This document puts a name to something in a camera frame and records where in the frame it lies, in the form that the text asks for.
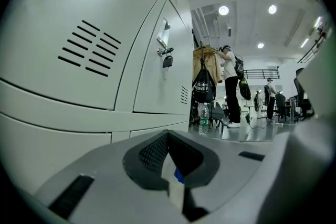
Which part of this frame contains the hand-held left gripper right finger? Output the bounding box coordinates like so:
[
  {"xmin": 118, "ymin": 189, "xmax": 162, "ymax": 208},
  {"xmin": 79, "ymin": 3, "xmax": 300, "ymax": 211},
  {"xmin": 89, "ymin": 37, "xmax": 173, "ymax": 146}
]
[{"xmin": 167, "ymin": 130, "xmax": 289, "ymax": 224}]

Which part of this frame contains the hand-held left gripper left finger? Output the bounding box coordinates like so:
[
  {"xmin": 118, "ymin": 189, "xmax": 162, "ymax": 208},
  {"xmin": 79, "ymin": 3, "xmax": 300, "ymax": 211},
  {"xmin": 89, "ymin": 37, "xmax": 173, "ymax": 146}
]
[{"xmin": 34, "ymin": 130, "xmax": 190, "ymax": 224}]

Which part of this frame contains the blue cloth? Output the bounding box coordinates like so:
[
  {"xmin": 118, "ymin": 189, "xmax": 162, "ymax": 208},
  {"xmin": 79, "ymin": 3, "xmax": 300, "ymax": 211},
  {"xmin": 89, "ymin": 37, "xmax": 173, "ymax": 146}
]
[{"xmin": 174, "ymin": 168, "xmax": 185, "ymax": 184}]

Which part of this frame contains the grey metal locker cabinet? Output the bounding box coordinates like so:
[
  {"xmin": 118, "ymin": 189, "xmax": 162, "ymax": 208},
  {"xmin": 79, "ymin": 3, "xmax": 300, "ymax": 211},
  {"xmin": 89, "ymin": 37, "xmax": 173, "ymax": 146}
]
[{"xmin": 0, "ymin": 0, "xmax": 194, "ymax": 196}]

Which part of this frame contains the clear plastic water bottle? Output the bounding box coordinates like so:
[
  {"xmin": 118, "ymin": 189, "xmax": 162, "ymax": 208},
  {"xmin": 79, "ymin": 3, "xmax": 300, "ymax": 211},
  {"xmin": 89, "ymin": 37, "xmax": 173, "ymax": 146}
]
[{"xmin": 198, "ymin": 102, "xmax": 211, "ymax": 136}]

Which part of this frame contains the black office chair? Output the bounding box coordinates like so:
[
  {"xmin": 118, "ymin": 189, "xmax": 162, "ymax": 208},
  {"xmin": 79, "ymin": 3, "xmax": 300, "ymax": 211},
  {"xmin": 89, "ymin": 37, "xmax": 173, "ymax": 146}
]
[
  {"xmin": 274, "ymin": 93, "xmax": 287, "ymax": 121},
  {"xmin": 293, "ymin": 67, "xmax": 314, "ymax": 123}
]

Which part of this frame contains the tan jacket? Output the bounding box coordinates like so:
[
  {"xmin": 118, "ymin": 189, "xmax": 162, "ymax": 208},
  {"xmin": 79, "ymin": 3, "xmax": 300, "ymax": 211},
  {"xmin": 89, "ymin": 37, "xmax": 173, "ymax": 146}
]
[{"xmin": 193, "ymin": 52, "xmax": 224, "ymax": 84}]

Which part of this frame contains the black metal railing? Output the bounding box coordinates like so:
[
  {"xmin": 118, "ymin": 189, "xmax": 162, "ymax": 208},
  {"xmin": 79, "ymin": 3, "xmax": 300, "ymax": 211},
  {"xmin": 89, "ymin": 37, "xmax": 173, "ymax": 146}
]
[
  {"xmin": 296, "ymin": 26, "xmax": 329, "ymax": 64},
  {"xmin": 243, "ymin": 68, "xmax": 281, "ymax": 81}
]

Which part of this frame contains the black key bunch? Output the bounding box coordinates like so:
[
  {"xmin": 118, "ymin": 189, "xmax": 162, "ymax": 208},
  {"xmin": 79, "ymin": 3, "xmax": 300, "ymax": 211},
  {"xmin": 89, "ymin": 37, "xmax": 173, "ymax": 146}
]
[{"xmin": 156, "ymin": 46, "xmax": 174, "ymax": 81}]

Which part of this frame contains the black drawstring bag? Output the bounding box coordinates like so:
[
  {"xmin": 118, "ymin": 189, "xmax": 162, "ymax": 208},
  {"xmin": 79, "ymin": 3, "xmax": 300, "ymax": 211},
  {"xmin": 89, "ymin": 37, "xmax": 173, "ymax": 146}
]
[{"xmin": 192, "ymin": 68, "xmax": 217, "ymax": 103}]

